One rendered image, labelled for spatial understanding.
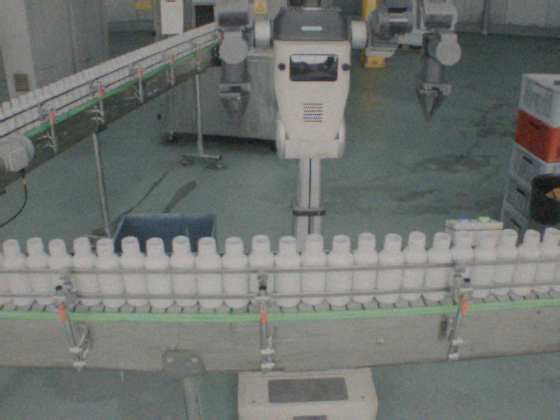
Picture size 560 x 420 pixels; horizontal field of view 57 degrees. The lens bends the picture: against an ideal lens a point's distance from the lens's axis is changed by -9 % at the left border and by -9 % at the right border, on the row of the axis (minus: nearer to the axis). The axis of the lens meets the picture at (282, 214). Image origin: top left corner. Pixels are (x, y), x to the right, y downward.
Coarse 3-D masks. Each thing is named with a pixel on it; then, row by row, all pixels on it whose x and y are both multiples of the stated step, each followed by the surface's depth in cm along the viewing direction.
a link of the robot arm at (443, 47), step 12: (420, 12) 116; (456, 12) 116; (420, 24) 117; (444, 36) 111; (456, 36) 111; (432, 48) 114; (444, 48) 112; (456, 48) 112; (444, 60) 113; (456, 60) 113
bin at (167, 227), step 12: (132, 216) 183; (144, 216) 183; (156, 216) 183; (168, 216) 183; (180, 216) 184; (192, 216) 184; (204, 216) 184; (120, 228) 175; (132, 228) 185; (144, 228) 185; (156, 228) 185; (168, 228) 185; (180, 228) 186; (192, 228) 186; (204, 228) 186; (120, 240) 175; (144, 240) 187; (168, 240) 187; (192, 240) 188; (216, 240) 187; (120, 252) 175; (144, 252) 189; (168, 252) 189; (192, 252) 190; (120, 372) 148
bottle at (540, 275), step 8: (552, 232) 129; (544, 240) 128; (552, 240) 127; (544, 248) 128; (552, 248) 127; (544, 256) 128; (552, 256) 127; (544, 264) 129; (552, 264) 128; (536, 272) 131; (544, 272) 130; (552, 272) 130; (536, 280) 132; (544, 280) 131; (536, 288) 132; (544, 288) 132
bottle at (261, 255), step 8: (256, 240) 126; (264, 240) 127; (256, 248) 124; (264, 248) 124; (248, 256) 127; (256, 256) 125; (264, 256) 125; (272, 256) 126; (248, 264) 127; (256, 264) 124; (264, 264) 124; (272, 264) 126; (256, 280) 126; (264, 280) 126; (272, 280) 128; (256, 288) 127; (272, 288) 129
